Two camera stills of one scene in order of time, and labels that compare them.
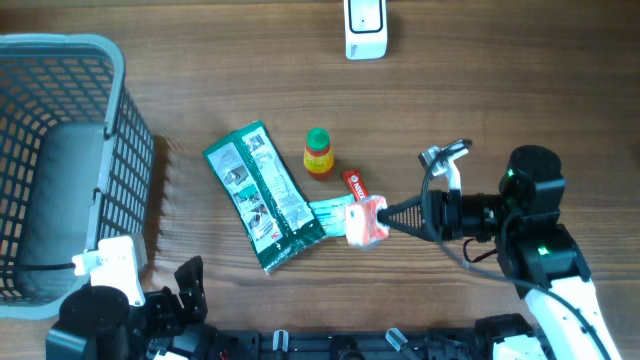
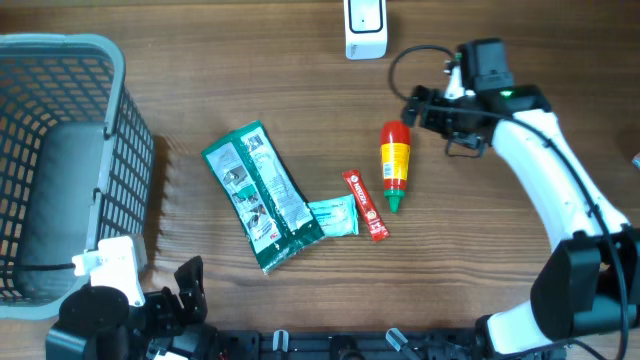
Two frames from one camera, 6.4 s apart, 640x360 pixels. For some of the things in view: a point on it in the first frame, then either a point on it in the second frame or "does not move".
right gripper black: [444, 215] -> [428, 99]
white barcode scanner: [365, 29] does not move
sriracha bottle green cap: [318, 157] -> [395, 139]
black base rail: [348, 345] does not move
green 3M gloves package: [264, 195] does not move
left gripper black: [173, 321] does not move
